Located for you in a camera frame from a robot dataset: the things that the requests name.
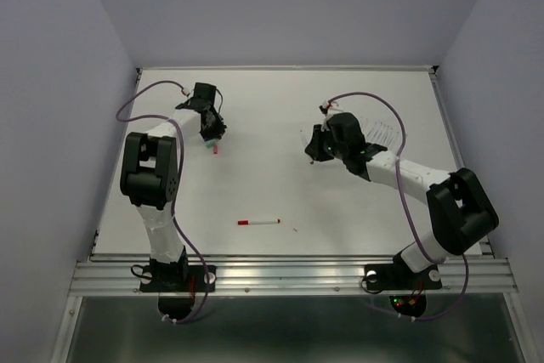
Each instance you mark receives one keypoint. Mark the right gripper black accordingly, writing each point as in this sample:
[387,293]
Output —
[314,147]

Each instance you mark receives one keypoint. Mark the dark green pen body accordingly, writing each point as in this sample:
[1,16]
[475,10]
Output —
[389,133]

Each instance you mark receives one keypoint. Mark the maroon capped pen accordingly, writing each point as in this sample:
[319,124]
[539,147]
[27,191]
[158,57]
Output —
[305,144]

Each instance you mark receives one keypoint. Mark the red capped pen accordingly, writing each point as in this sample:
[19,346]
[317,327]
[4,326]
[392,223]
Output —
[249,222]

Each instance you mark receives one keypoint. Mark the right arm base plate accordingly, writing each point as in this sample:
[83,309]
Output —
[407,298]

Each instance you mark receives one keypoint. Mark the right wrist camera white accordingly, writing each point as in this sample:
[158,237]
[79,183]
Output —
[328,110]

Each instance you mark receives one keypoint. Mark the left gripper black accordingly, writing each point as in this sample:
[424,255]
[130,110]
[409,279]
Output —
[218,129]

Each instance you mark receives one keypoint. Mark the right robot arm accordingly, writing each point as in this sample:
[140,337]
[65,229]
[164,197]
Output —
[460,211]

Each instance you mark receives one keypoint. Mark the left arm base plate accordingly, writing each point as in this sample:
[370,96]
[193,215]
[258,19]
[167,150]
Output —
[180,298]

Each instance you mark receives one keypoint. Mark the aluminium frame rail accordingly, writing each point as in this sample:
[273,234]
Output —
[282,276]

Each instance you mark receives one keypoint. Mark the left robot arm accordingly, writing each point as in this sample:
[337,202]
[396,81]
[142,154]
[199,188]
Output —
[152,162]

